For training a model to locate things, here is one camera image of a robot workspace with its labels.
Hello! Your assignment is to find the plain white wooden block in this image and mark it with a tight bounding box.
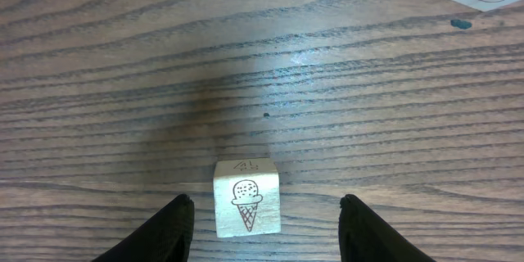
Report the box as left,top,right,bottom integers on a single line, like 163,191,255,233
213,158,281,238

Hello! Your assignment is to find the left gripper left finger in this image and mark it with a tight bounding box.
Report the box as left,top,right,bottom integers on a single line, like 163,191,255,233
93,194,195,262

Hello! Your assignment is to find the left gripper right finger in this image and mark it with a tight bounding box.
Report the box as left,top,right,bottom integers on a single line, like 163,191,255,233
338,194,435,262

